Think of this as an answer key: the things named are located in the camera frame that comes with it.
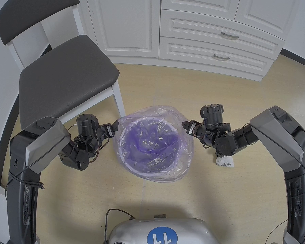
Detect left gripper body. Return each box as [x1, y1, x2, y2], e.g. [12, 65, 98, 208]
[95, 122, 115, 143]

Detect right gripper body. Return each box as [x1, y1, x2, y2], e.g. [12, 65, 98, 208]
[188, 120, 206, 139]

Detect purple plastic bag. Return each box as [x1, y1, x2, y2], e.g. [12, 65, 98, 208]
[113, 106, 194, 184]

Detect white printed paper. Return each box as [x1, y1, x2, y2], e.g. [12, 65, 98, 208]
[215, 155, 235, 168]

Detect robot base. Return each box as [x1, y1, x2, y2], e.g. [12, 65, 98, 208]
[109, 214, 219, 244]

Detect white trash bin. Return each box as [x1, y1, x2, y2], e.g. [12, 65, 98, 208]
[116, 115, 182, 181]

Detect white chair grey cushions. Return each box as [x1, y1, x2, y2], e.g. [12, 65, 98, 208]
[0, 0, 126, 130]

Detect white wardrobe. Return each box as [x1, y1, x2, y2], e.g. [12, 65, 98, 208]
[77, 0, 302, 83]

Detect black cable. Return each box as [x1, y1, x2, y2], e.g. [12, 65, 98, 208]
[267, 219, 288, 244]
[105, 209, 136, 244]

